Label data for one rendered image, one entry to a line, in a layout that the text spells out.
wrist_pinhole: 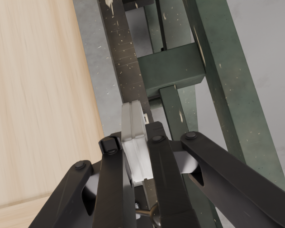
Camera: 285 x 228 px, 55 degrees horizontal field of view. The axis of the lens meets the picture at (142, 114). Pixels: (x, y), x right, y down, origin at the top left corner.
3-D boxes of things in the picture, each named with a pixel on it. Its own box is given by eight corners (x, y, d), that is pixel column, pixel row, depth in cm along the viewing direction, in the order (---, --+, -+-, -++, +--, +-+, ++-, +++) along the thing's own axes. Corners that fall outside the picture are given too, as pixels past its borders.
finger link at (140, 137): (133, 138, 16) (145, 134, 16) (130, 101, 22) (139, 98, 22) (145, 181, 17) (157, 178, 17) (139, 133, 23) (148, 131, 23)
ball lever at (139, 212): (138, 197, 52) (176, 198, 40) (143, 217, 51) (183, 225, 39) (120, 203, 50) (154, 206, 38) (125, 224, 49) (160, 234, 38)
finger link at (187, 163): (150, 160, 14) (206, 146, 14) (144, 123, 19) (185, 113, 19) (157, 183, 15) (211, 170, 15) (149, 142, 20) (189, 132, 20)
